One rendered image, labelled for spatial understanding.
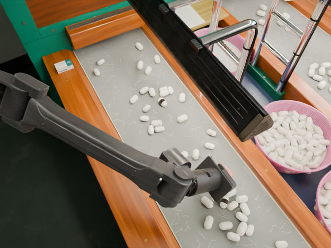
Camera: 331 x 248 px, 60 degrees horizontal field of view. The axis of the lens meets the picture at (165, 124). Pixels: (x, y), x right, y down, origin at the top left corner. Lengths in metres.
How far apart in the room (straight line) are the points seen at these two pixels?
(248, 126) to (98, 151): 0.30
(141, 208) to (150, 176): 0.24
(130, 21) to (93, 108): 0.39
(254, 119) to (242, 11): 0.92
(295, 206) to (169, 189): 0.41
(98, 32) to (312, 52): 0.85
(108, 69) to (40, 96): 0.54
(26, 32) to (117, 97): 0.39
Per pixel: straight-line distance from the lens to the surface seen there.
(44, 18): 1.16
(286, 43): 1.33
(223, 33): 0.69
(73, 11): 1.18
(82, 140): 0.61
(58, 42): 1.21
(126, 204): 0.83
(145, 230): 0.81
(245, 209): 0.85
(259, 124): 0.58
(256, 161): 0.91
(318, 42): 1.39
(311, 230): 0.89
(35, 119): 0.65
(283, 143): 1.00
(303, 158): 1.00
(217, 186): 0.73
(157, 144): 0.93
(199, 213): 0.85
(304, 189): 1.03
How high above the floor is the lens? 1.55
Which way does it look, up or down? 57 degrees down
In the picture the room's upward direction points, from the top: straight up
